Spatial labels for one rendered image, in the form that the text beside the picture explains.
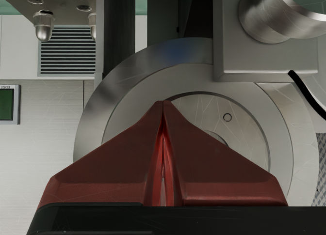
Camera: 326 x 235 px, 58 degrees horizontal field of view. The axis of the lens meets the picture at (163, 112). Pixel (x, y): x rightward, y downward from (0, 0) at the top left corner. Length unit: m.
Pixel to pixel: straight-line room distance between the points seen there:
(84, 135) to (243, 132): 0.09
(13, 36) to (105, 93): 3.15
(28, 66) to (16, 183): 2.66
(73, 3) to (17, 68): 2.73
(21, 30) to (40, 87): 2.76
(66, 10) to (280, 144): 0.43
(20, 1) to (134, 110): 0.39
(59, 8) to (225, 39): 0.41
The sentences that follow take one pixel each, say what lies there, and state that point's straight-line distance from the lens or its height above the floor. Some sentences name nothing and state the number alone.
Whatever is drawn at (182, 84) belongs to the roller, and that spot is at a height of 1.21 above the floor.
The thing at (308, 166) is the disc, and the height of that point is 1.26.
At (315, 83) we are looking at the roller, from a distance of 0.21.
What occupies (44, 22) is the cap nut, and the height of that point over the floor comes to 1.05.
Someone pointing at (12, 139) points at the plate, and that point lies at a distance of 0.57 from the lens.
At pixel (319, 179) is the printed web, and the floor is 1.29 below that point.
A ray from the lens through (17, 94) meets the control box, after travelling 0.56.
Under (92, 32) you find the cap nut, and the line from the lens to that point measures 0.54.
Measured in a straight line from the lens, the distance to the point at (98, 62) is 0.19.
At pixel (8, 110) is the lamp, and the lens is 0.57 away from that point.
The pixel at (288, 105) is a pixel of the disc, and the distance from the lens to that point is 0.19.
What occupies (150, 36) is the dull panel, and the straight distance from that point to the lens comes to 0.54.
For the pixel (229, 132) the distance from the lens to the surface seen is 0.16.
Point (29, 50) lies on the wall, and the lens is 3.22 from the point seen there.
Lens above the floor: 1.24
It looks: 4 degrees down
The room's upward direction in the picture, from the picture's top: 180 degrees clockwise
